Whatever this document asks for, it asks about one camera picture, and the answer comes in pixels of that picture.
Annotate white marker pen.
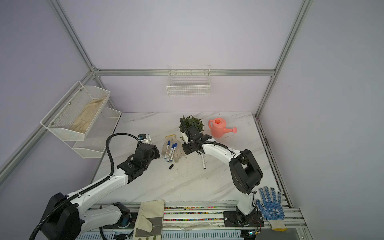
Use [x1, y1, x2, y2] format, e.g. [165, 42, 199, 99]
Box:
[167, 144, 175, 162]
[172, 143, 178, 162]
[201, 154, 206, 170]
[165, 141, 171, 162]

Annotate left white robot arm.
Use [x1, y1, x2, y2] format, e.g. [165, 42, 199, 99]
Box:
[37, 144, 160, 240]

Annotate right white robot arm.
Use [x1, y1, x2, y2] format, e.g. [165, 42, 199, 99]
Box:
[180, 117, 264, 227]

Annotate green potted plant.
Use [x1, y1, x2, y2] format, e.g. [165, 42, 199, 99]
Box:
[179, 116, 204, 136]

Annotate white knit work glove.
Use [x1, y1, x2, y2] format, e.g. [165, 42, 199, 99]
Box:
[161, 135, 186, 163]

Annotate pink watering can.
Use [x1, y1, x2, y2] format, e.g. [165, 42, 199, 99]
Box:
[208, 118, 238, 138]

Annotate beige canvas glove front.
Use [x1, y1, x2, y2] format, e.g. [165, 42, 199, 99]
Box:
[133, 200, 165, 240]

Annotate beige glove in rack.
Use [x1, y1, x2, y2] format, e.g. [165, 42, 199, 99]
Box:
[70, 98, 106, 134]

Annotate white two-tier mesh rack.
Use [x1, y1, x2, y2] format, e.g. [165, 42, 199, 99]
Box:
[41, 82, 122, 159]

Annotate blue dotted work glove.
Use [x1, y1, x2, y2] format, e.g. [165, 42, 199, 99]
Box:
[256, 186, 287, 232]

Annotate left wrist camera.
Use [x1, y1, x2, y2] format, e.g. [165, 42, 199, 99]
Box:
[138, 134, 153, 145]

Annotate left black corrugated cable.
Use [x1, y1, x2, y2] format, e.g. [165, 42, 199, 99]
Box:
[29, 132, 142, 240]

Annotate aluminium frame rails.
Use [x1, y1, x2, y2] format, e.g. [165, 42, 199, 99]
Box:
[1, 1, 311, 240]

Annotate white wire wall basket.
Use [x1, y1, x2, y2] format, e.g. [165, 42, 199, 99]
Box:
[166, 65, 211, 97]

